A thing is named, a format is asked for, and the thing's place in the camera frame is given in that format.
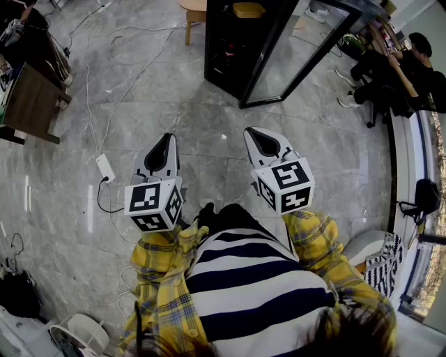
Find white power strip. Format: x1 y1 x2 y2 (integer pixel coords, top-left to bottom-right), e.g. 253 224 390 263
95 153 117 184

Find white fan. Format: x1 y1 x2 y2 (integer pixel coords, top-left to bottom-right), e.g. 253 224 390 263
48 312 111 357

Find green bag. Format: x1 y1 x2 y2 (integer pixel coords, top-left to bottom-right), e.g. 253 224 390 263
337 32 365 61

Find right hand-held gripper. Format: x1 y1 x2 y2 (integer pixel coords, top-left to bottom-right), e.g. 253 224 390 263
243 126 316 215

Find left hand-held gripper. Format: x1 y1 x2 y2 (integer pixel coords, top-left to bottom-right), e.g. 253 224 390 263
124 132 185 234

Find grey chair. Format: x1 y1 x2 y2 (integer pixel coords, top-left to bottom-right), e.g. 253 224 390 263
342 229 388 270

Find long white cable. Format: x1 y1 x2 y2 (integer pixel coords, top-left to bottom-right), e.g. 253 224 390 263
98 21 187 158

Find black backpack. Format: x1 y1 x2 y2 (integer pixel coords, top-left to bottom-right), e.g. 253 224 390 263
398 178 442 225

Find person's black trousers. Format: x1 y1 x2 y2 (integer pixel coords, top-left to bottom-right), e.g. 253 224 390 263
197 202 261 235

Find yellow item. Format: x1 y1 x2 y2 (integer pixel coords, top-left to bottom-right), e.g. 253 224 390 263
232 2 268 19

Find person's striped shirt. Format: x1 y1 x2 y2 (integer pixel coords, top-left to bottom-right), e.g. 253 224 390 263
184 228 341 357

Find thin white cable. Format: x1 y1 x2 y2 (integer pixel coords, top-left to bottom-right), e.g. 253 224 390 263
84 17 102 156

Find black cable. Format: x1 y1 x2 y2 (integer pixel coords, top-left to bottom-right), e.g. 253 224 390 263
96 176 125 214

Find light wooden stool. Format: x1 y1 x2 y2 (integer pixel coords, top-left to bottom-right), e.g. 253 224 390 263
178 0 208 46

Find striped cloth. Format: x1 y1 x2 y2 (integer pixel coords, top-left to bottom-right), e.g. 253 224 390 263
364 232 405 298

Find black bag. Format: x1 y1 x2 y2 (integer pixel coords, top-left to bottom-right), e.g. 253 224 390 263
0 267 43 319

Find person's left forearm yellow plaid sleeve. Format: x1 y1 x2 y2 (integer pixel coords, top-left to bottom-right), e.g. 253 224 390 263
129 222 210 314

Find dark brown wooden table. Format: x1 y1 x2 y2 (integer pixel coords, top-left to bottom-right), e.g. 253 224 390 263
0 61 72 145

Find person's right forearm yellow plaid sleeve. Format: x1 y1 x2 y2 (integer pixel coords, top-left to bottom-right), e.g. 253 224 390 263
282 208 367 290

